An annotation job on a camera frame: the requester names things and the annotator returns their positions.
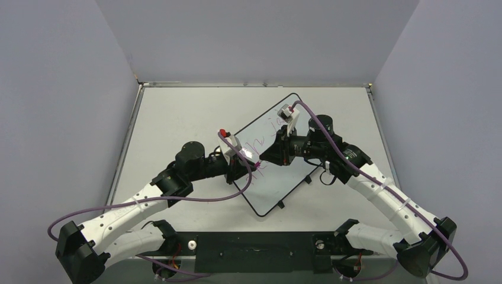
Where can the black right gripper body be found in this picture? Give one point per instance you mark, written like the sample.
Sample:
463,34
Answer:
282,148

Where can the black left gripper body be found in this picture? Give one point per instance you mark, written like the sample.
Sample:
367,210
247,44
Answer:
231,174

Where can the black framed whiteboard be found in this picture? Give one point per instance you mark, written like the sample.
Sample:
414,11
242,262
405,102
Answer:
271,183

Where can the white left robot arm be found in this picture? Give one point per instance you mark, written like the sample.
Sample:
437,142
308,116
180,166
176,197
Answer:
87,249

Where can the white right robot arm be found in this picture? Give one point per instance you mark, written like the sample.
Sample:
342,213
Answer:
414,243

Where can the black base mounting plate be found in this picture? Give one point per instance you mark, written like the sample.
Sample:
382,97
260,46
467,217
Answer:
259,252

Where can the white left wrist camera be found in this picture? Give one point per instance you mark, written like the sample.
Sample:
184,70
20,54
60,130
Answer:
229,144

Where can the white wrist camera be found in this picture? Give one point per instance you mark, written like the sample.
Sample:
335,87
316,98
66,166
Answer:
229,144
290,115

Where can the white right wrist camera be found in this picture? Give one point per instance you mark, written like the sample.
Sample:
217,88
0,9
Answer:
290,115

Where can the aluminium front rail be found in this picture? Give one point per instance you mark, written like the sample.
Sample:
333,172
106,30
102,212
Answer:
359,237

